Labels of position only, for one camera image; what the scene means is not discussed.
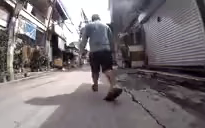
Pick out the pale concrete pole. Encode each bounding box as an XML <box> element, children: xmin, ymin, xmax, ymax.
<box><xmin>4</xmin><ymin>0</ymin><xmax>26</xmax><ymax>83</ymax></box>

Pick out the grey concrete road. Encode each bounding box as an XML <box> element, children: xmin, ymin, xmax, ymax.
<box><xmin>0</xmin><ymin>64</ymin><xmax>205</xmax><ymax>128</ymax></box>

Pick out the building with roller shutter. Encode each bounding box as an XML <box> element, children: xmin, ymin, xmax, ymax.
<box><xmin>108</xmin><ymin>0</ymin><xmax>205</xmax><ymax>74</ymax></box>

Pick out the person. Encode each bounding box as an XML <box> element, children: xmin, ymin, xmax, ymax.
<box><xmin>79</xmin><ymin>13</ymin><xmax>124</xmax><ymax>102</ymax></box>

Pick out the raised concrete kerb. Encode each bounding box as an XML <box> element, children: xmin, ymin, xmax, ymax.
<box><xmin>0</xmin><ymin>69</ymin><xmax>58</xmax><ymax>86</ymax></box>

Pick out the row of potted plants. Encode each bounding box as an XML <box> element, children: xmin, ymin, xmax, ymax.
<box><xmin>0</xmin><ymin>29</ymin><xmax>52</xmax><ymax>80</ymax></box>

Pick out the row of shop buildings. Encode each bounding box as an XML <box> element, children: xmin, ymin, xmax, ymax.
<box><xmin>0</xmin><ymin>0</ymin><xmax>84</xmax><ymax>81</ymax></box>

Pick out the dark utility pole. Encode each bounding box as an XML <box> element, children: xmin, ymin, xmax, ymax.
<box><xmin>44</xmin><ymin>0</ymin><xmax>58</xmax><ymax>63</ymax></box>

